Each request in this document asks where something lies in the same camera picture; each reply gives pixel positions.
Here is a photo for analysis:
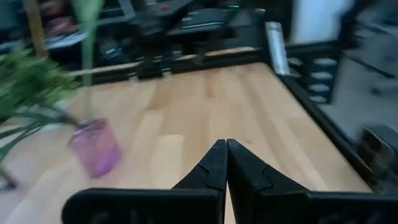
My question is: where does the black metal table frame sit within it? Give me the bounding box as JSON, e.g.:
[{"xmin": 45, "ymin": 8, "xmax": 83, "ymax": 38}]
[{"xmin": 68, "ymin": 18, "xmax": 398, "ymax": 195}]

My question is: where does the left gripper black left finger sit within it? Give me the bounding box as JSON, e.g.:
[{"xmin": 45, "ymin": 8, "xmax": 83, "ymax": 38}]
[{"xmin": 62, "ymin": 139, "xmax": 228, "ymax": 224}]

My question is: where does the black laptop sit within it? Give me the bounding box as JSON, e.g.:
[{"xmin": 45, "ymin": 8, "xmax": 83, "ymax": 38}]
[{"xmin": 174, "ymin": 7, "xmax": 239, "ymax": 37}]

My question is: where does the green plant in white pot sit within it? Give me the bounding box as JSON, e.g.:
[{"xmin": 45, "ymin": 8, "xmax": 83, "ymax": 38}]
[{"xmin": 0, "ymin": 46, "xmax": 80, "ymax": 131}]

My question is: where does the silver frame bracket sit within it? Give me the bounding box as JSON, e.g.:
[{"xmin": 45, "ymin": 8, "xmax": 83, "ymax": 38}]
[{"xmin": 266, "ymin": 21, "xmax": 290, "ymax": 76}]

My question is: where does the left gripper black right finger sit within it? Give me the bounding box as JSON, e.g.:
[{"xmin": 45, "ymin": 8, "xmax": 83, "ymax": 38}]
[{"xmin": 227, "ymin": 138, "xmax": 398, "ymax": 224}]

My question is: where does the small purple glass vase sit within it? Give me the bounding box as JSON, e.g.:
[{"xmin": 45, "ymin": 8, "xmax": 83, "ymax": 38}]
[{"xmin": 67, "ymin": 118, "xmax": 123, "ymax": 180}]

